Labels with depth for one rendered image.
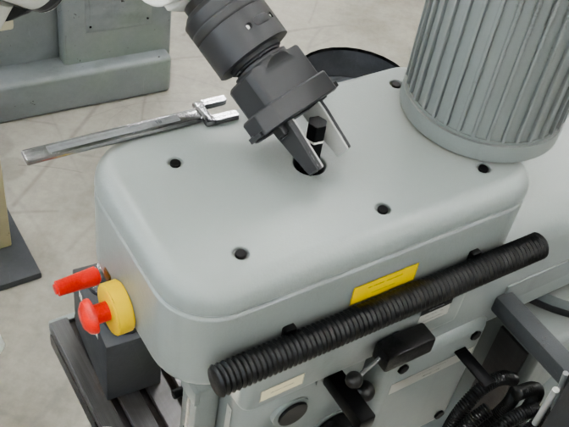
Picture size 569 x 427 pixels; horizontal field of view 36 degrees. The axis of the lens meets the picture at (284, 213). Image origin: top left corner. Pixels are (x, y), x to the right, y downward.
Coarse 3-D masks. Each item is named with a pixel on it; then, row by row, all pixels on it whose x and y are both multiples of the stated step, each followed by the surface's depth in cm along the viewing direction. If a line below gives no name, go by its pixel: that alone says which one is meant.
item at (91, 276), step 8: (80, 272) 104; (88, 272) 104; (96, 272) 104; (56, 280) 103; (64, 280) 103; (72, 280) 103; (80, 280) 103; (88, 280) 104; (96, 280) 104; (56, 288) 103; (64, 288) 103; (72, 288) 103; (80, 288) 104
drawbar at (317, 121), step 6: (312, 120) 92; (318, 120) 92; (324, 120) 92; (312, 126) 91; (318, 126) 91; (324, 126) 92; (312, 132) 92; (318, 132) 92; (324, 132) 92; (312, 138) 92; (318, 138) 92; (318, 144) 93; (318, 150) 94; (318, 156) 94; (300, 168) 96; (306, 174) 96
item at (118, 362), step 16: (96, 288) 179; (96, 336) 177; (112, 336) 172; (128, 336) 173; (96, 352) 181; (112, 352) 172; (128, 352) 175; (144, 352) 177; (96, 368) 186; (112, 368) 176; (128, 368) 178; (144, 368) 181; (160, 368) 184; (112, 384) 180; (128, 384) 182; (144, 384) 185
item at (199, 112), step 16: (192, 112) 99; (208, 112) 99; (224, 112) 100; (112, 128) 95; (128, 128) 95; (144, 128) 96; (160, 128) 96; (48, 144) 92; (64, 144) 92; (80, 144) 92; (96, 144) 93; (112, 144) 94; (32, 160) 90
